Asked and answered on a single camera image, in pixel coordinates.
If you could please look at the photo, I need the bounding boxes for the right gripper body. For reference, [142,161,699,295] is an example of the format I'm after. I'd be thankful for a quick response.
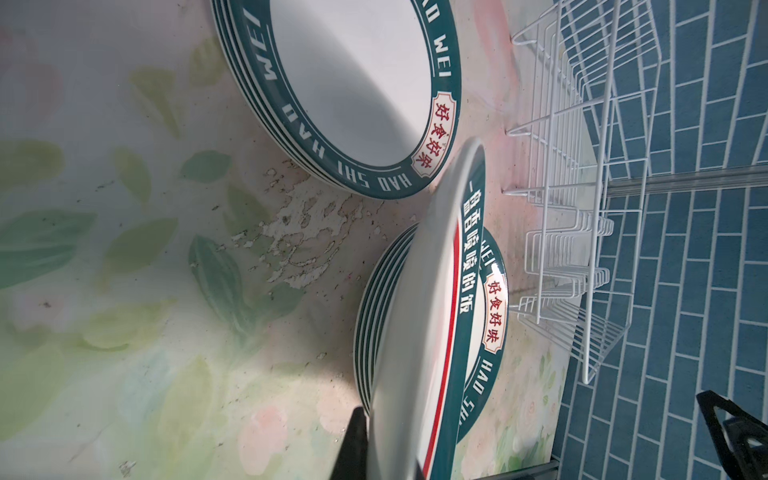
[696,390,767,480]

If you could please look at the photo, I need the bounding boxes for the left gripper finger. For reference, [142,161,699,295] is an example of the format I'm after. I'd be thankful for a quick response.
[330,406,368,480]

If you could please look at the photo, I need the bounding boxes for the white plate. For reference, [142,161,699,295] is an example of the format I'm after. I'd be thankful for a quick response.
[353,224,509,440]
[211,1,462,200]
[366,137,486,479]

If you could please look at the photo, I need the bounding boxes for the white wire dish rack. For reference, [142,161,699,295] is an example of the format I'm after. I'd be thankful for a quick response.
[507,1,662,383]

